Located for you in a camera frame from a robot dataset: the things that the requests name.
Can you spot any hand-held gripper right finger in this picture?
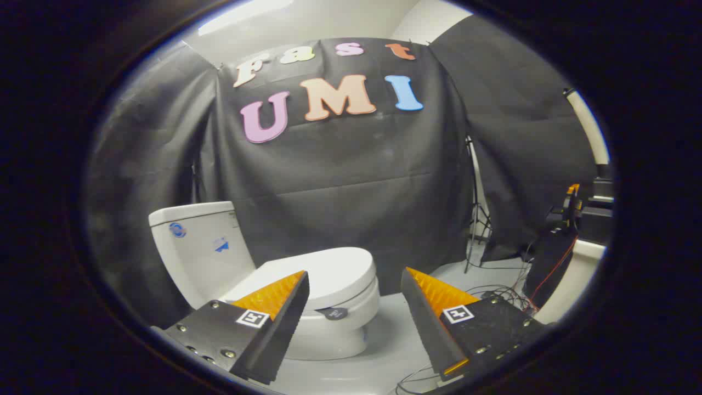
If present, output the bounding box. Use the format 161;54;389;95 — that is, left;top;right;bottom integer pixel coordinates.
400;267;548;383

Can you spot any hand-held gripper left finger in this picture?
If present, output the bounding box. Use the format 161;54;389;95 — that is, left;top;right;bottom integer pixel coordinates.
163;270;310;386

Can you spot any white toilet lid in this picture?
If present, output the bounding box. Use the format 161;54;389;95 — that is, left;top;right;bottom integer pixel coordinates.
236;247;378;311

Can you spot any white toilet seat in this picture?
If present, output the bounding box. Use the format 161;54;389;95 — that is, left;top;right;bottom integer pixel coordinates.
299;277;381;331

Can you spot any white ceramic toilet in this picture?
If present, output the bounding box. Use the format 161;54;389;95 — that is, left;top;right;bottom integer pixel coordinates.
148;201;381;361

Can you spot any black tripod light stand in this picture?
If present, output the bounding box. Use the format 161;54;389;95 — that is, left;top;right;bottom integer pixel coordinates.
463;136;492;273

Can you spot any black backdrop cloth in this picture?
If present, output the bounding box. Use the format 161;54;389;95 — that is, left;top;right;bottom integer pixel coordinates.
85;37;598;330

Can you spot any white table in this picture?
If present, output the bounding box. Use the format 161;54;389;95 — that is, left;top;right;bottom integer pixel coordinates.
535;239;607;325

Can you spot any orange and black gripper device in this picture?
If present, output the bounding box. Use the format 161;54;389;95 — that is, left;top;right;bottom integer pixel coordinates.
551;184;583;234

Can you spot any black equipment box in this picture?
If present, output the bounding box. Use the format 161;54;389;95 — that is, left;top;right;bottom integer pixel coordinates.
581;178;614;245

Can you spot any white tube light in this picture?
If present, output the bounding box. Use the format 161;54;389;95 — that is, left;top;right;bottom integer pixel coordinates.
564;88;610;165

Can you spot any tangle of floor cables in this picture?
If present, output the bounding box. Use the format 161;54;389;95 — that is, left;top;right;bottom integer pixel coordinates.
395;258;544;394

